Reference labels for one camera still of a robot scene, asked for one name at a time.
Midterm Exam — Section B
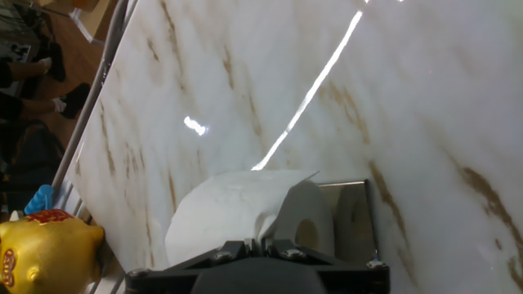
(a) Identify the marble pattern board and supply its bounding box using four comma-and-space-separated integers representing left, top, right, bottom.
67, 0, 523, 294

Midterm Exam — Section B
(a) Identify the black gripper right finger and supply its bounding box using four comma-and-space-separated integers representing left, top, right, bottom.
263, 238, 391, 294

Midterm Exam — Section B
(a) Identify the white toilet paper roll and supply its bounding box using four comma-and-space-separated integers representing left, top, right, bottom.
164, 169, 336, 266

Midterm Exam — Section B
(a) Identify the gold piggy bank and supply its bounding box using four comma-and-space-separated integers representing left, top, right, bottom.
0, 208, 105, 294

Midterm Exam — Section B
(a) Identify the shiny metal paper shelf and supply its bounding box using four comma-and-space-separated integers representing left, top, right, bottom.
317, 178, 379, 263

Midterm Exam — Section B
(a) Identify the black shoe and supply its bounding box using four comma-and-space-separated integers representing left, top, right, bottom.
60, 82, 92, 121
43, 40, 67, 83

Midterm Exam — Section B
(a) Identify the blue toy shovel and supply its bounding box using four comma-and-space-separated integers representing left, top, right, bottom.
23, 184, 55, 216

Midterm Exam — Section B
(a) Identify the person leg in dark trousers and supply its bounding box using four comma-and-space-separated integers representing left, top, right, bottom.
0, 56, 53, 89
0, 91, 67, 122

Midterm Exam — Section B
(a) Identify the black bag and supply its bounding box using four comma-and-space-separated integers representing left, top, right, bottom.
0, 120, 66, 207

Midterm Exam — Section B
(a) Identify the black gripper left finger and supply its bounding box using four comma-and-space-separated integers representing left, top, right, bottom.
124, 239, 257, 294

